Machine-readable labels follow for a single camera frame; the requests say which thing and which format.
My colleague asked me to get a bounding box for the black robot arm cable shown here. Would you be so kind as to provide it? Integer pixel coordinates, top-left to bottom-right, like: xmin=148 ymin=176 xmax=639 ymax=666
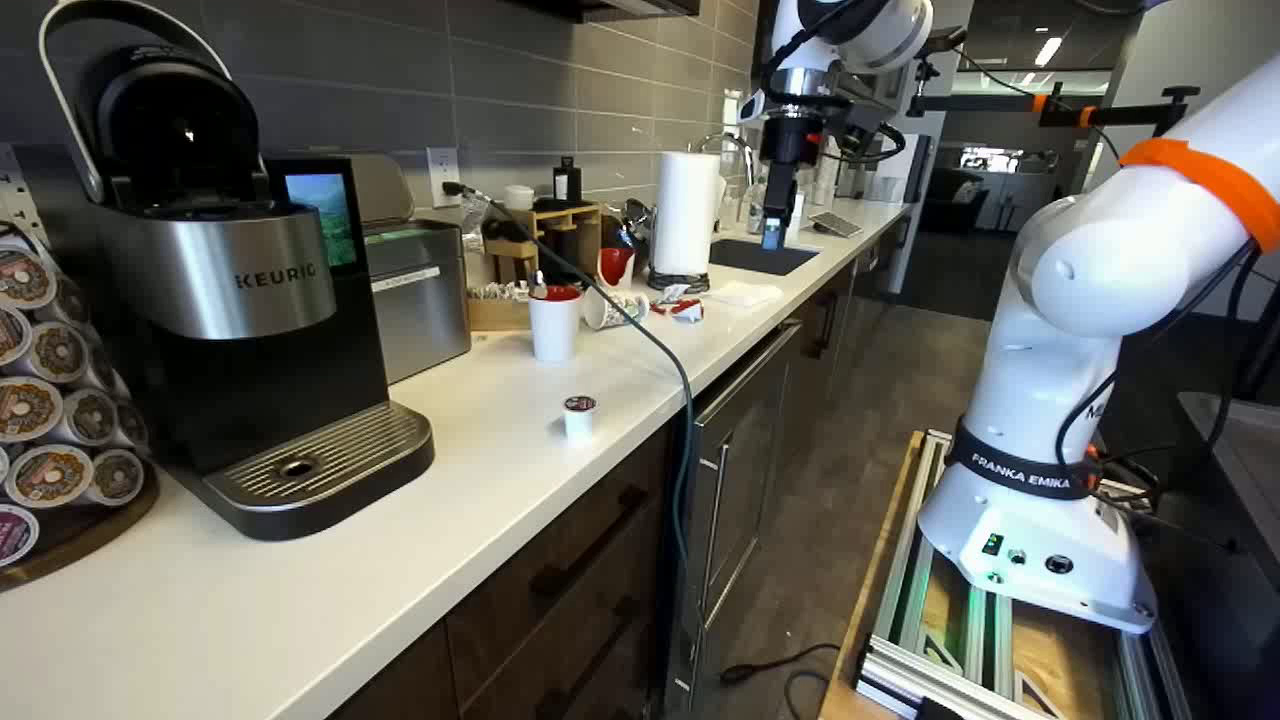
xmin=1052 ymin=243 xmax=1266 ymax=472

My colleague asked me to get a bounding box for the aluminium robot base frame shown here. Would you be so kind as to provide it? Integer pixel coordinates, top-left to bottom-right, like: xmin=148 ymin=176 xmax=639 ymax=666
xmin=853 ymin=424 xmax=1178 ymax=720

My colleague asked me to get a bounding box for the wooden board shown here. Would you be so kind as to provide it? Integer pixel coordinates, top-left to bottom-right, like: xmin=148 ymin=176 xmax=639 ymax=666
xmin=817 ymin=429 xmax=931 ymax=720

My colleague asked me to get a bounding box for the white paper towel roll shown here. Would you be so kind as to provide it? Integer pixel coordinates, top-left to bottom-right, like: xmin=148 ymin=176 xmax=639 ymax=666
xmin=647 ymin=146 xmax=726 ymax=281

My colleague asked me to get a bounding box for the wooden condiment organizer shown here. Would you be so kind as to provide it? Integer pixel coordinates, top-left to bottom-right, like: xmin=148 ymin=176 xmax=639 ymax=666
xmin=482 ymin=194 xmax=613 ymax=292

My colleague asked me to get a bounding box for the black cylindrical container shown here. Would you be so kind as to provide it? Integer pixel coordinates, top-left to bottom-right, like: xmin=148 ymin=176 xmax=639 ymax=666
xmin=550 ymin=154 xmax=587 ymax=206

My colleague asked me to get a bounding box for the orange velcro strap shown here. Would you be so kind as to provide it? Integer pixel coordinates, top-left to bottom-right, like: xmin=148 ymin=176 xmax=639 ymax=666
xmin=1119 ymin=135 xmax=1280 ymax=257

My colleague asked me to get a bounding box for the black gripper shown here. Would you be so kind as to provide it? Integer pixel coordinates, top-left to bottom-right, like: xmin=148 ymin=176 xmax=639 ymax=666
xmin=761 ymin=110 xmax=822 ymax=253

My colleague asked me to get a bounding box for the black rubber mat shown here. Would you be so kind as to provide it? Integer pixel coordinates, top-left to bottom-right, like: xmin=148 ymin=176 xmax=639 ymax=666
xmin=710 ymin=236 xmax=822 ymax=281

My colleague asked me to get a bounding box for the dark wood counter cabinet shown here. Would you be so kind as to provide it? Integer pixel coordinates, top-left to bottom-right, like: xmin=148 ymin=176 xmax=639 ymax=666
xmin=332 ymin=236 xmax=923 ymax=720

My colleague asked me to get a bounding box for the stainless steel appliance box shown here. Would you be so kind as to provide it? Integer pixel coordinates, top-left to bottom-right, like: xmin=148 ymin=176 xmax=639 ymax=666
xmin=349 ymin=152 xmax=475 ymax=387

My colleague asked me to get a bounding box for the black floor cable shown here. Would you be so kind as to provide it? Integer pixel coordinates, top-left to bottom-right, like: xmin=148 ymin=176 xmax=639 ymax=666
xmin=716 ymin=638 xmax=844 ymax=720

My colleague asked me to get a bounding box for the black silver Keurig coffee machine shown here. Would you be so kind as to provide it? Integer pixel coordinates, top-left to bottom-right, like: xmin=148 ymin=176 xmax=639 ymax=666
xmin=36 ymin=0 xmax=441 ymax=543

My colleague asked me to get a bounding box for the broken red white mug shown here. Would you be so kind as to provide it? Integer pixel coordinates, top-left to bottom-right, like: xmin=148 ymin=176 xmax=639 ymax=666
xmin=598 ymin=243 xmax=639 ymax=292

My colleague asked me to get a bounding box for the white wall outlet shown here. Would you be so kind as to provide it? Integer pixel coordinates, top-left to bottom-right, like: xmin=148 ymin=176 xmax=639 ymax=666
xmin=424 ymin=143 xmax=464 ymax=204

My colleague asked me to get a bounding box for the black mount bar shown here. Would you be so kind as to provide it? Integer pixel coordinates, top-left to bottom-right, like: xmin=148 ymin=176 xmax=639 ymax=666
xmin=916 ymin=79 xmax=1206 ymax=139

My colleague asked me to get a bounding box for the white cup with red inside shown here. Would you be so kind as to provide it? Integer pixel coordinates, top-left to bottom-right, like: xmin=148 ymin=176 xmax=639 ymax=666
xmin=523 ymin=284 xmax=587 ymax=366

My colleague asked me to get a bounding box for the foil-lidded coffee pod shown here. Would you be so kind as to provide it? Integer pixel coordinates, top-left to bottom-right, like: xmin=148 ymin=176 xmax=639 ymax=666
xmin=557 ymin=390 xmax=600 ymax=443
xmin=27 ymin=319 xmax=91 ymax=387
xmin=83 ymin=443 xmax=152 ymax=512
xmin=0 ymin=501 xmax=44 ymax=571
xmin=59 ymin=387 xmax=123 ymax=453
xmin=0 ymin=304 xmax=36 ymax=373
xmin=0 ymin=373 xmax=68 ymax=443
xmin=0 ymin=438 xmax=97 ymax=512
xmin=0 ymin=247 xmax=59 ymax=310

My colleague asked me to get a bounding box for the small wooden tray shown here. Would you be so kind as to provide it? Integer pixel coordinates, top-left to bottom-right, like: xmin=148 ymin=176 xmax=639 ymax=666
xmin=460 ymin=287 xmax=535 ymax=337

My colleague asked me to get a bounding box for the dark coffee pod carousel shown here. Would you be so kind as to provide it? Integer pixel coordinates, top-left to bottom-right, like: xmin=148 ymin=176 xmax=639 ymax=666
xmin=0 ymin=143 xmax=164 ymax=592

